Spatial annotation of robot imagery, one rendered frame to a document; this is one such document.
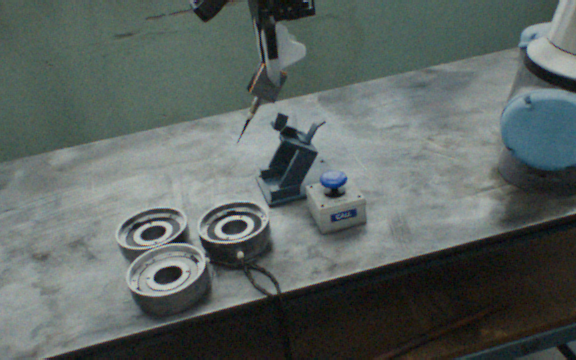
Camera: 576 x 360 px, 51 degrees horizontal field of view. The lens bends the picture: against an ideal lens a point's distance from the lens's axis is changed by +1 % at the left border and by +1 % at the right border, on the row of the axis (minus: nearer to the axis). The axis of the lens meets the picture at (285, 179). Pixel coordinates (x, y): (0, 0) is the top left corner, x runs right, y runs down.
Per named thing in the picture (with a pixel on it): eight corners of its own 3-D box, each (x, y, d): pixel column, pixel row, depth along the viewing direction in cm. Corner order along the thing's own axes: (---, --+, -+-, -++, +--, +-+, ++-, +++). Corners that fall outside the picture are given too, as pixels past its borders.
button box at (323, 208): (322, 235, 88) (319, 207, 86) (308, 210, 94) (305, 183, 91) (374, 221, 89) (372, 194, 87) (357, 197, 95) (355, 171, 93)
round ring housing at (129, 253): (108, 256, 90) (100, 234, 88) (162, 220, 97) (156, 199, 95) (152, 280, 84) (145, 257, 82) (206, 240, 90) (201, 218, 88)
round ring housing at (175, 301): (154, 332, 75) (146, 308, 73) (121, 291, 83) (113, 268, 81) (225, 291, 80) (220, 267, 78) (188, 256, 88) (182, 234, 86)
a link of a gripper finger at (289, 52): (313, 84, 88) (304, 20, 84) (274, 93, 87) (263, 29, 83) (307, 79, 91) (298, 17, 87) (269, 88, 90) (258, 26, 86)
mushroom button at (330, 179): (327, 213, 88) (324, 184, 86) (319, 199, 92) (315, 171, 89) (352, 206, 89) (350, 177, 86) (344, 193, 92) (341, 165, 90)
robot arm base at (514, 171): (562, 137, 103) (569, 83, 98) (627, 180, 90) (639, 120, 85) (480, 158, 101) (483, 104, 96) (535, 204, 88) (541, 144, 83)
